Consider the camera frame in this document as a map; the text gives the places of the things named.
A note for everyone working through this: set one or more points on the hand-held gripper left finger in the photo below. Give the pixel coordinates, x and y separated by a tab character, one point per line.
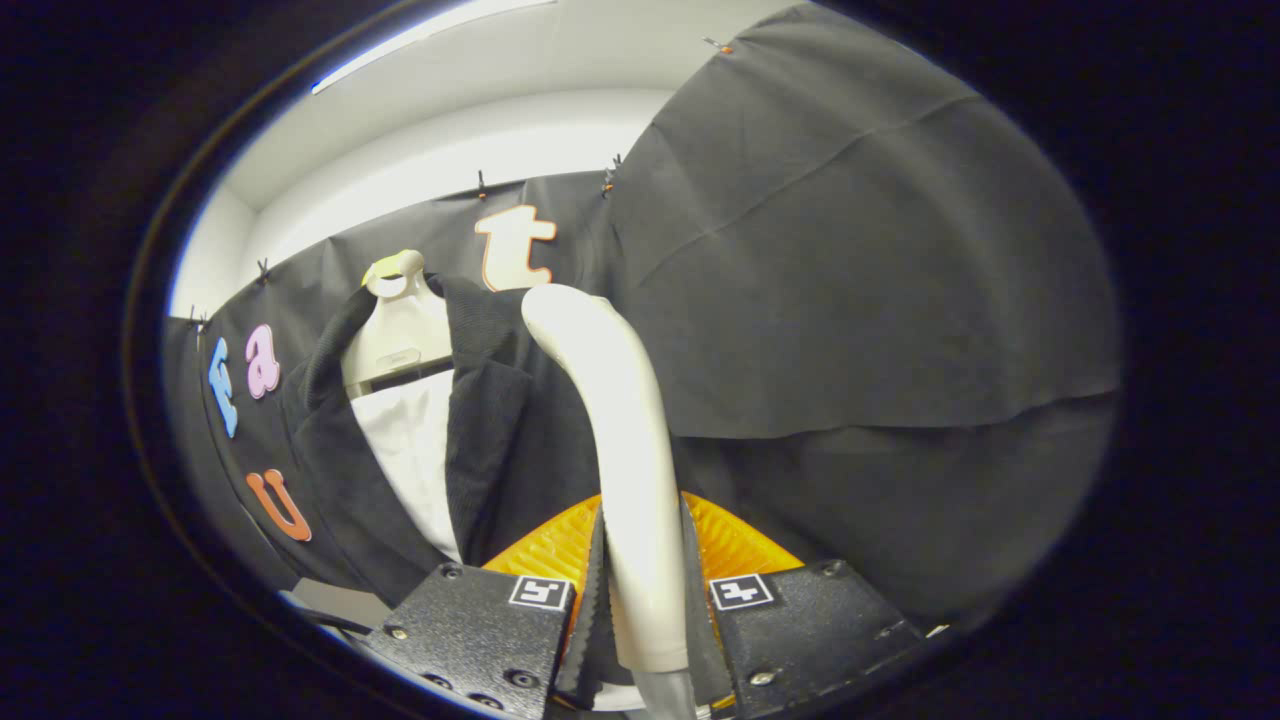
590	650

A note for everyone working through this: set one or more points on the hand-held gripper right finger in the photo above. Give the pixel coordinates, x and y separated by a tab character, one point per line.
697	640

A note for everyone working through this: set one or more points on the white garment steamer head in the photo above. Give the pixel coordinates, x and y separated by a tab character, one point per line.
630	450

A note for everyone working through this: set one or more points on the black suit jacket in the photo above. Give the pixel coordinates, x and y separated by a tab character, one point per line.
500	440

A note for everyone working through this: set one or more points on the white shirt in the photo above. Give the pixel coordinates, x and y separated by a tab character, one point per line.
415	450

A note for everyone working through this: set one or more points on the cream plastic clothes hanger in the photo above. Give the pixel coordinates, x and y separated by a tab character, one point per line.
400	340

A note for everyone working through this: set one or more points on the grey cabinet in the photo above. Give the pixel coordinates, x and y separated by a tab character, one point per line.
340	605

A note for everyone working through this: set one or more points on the black backdrop cloth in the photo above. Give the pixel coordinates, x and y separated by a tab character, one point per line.
850	250

